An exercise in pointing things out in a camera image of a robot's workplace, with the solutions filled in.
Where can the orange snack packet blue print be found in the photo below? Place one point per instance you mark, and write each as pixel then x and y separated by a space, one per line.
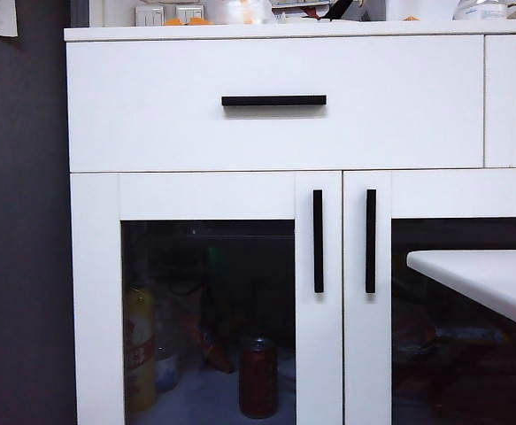
pixel 217 354

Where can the black angled object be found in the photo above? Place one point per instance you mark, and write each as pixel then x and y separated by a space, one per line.
pixel 338 8

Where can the white wall switch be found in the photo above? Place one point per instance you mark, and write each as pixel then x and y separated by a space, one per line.
pixel 186 12
pixel 148 17

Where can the yellow detergent bottle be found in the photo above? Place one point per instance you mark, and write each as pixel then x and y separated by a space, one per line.
pixel 140 354

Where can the grey partition panel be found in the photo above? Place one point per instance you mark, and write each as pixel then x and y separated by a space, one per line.
pixel 23 221

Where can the white cabinet body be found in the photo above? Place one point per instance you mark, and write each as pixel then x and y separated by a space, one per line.
pixel 240 32

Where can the white drawer front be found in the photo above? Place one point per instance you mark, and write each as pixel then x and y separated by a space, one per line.
pixel 151 110
pixel 512 88

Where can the white glass cabinet door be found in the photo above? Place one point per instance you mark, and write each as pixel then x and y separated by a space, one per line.
pixel 354 354
pixel 96 265

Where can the clear plastic container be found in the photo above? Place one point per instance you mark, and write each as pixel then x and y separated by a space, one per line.
pixel 476 11

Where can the white side table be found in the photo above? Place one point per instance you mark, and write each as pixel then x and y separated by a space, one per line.
pixel 483 274

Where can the clear plastic water bottle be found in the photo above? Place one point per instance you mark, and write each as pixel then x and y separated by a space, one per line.
pixel 167 369

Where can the red beverage can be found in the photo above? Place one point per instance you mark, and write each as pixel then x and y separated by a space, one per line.
pixel 258 380

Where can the orange fruit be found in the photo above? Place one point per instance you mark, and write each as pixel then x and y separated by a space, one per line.
pixel 411 18
pixel 173 22
pixel 198 21

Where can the white plastic bag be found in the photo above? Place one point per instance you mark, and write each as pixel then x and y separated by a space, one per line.
pixel 231 11

